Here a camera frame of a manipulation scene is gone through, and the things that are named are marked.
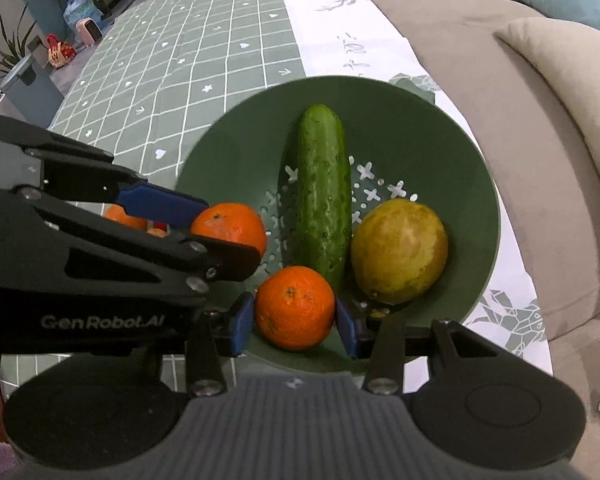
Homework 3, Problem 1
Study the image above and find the green colander bowl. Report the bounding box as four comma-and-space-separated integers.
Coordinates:
172, 76, 502, 375

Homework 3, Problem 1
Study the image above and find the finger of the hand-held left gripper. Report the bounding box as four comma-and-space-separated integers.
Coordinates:
0, 115, 209, 229
11, 186, 262, 294

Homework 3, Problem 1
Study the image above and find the blue water bottle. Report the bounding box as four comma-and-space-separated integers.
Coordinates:
62, 0, 106, 31

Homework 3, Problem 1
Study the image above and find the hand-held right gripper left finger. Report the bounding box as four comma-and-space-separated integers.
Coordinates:
185, 292, 256, 396

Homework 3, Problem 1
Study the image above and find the pink space heater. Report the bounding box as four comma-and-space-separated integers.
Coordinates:
75, 17, 105, 46

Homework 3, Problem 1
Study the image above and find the grey-blue trash can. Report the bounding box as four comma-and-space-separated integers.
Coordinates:
0, 52, 66, 126

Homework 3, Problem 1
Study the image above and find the beige cushion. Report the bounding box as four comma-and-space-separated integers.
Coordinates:
495, 17, 600, 171

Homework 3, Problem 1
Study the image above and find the yellow-green round fruit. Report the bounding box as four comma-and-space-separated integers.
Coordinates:
351, 199, 450, 306

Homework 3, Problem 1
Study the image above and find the white printed cloth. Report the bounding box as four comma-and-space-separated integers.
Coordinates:
272, 0, 553, 376

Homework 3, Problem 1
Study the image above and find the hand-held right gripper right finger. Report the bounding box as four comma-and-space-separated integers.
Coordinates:
334, 296, 511, 396

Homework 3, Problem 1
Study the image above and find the red patterned bag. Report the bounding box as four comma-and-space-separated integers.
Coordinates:
46, 34, 76, 68

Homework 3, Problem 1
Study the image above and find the beige sofa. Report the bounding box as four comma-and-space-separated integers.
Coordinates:
337, 0, 600, 480

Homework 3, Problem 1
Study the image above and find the green checked tablecloth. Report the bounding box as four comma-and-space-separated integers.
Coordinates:
0, 0, 306, 396

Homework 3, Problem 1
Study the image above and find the spiky-leaf potted plant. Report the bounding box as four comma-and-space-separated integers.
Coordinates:
0, 5, 36, 76

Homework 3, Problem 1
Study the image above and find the green cucumber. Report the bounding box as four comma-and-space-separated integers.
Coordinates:
294, 105, 353, 293

